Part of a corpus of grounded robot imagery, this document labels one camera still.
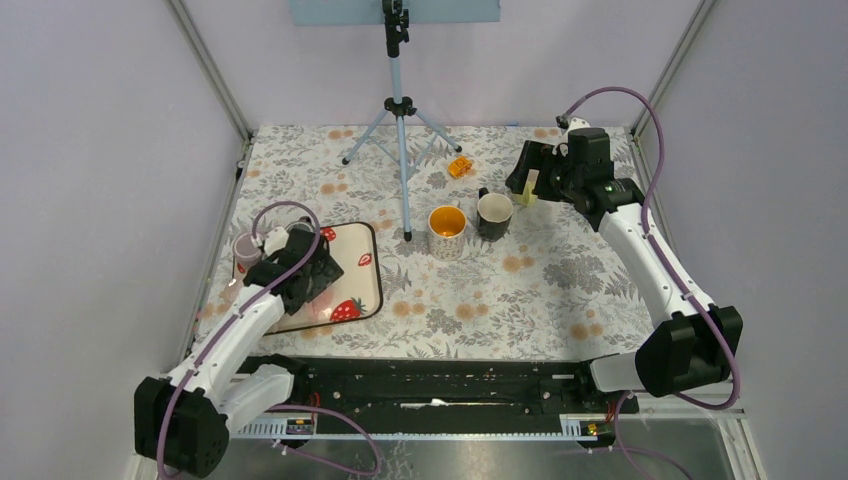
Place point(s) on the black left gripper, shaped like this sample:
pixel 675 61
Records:
pixel 327 271

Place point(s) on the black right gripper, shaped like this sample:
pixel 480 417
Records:
pixel 538 156

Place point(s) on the yellow mug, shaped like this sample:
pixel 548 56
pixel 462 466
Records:
pixel 528 196

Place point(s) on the black mug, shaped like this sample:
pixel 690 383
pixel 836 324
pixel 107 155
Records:
pixel 494 213

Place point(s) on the floral mug orange inside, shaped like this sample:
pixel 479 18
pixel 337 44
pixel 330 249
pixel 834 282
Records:
pixel 446 239

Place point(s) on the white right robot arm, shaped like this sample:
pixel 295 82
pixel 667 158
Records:
pixel 694 340

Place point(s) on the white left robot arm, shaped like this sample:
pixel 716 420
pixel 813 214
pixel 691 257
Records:
pixel 183 420

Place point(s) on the pink mug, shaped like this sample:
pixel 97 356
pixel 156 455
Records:
pixel 321 307

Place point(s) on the grey mug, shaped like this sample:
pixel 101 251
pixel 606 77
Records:
pixel 303 224

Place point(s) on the strawberry print tray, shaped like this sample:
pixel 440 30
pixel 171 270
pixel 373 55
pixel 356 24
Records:
pixel 357 294

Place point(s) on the purple cup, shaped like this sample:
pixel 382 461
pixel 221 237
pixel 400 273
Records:
pixel 245 253

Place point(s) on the small orange toy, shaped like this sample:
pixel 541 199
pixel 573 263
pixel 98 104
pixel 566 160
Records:
pixel 459 167

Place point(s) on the floral tablecloth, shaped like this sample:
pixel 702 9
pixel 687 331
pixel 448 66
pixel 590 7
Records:
pixel 550 289

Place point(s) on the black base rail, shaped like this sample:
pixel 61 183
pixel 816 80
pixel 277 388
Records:
pixel 448 397

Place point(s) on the blue camera tripod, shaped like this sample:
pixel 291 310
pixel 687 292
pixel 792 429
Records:
pixel 400 107

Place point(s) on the blue board on wall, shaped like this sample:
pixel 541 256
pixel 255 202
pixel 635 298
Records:
pixel 373 12

